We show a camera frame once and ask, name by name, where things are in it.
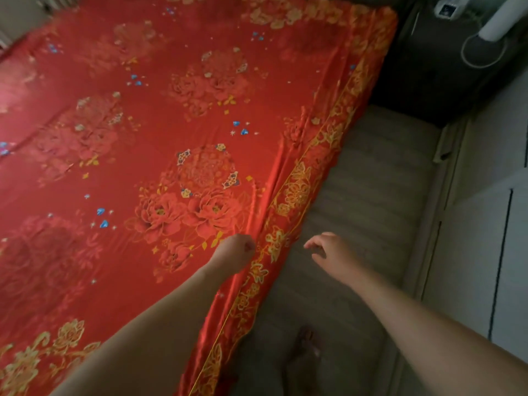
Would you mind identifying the person's left hand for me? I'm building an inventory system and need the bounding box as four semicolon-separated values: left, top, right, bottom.
207;233;257;277

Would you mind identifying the person's right hand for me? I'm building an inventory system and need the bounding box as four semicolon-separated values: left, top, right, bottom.
304;232;365;286

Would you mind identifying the red floral satin bedsheet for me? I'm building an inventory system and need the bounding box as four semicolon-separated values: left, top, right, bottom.
0;0;399;396

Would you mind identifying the person's right forearm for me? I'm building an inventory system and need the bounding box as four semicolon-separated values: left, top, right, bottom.
348;266;528;396

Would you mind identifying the person's left forearm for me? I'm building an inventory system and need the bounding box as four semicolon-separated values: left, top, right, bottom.
49;262;232;396

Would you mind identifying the white wardrobe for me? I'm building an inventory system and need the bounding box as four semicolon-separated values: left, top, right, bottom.
402;66;528;396

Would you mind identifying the black bedside cabinet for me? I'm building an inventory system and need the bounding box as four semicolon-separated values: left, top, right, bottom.
370;0;528;128

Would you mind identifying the small white electronic device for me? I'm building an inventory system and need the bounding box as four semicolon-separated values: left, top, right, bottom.
434;0;472;20

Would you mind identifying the white cylindrical appliance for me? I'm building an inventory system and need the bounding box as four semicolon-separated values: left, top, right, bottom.
478;0;528;42

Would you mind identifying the white cable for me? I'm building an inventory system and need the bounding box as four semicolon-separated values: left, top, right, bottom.
460;10;510;70

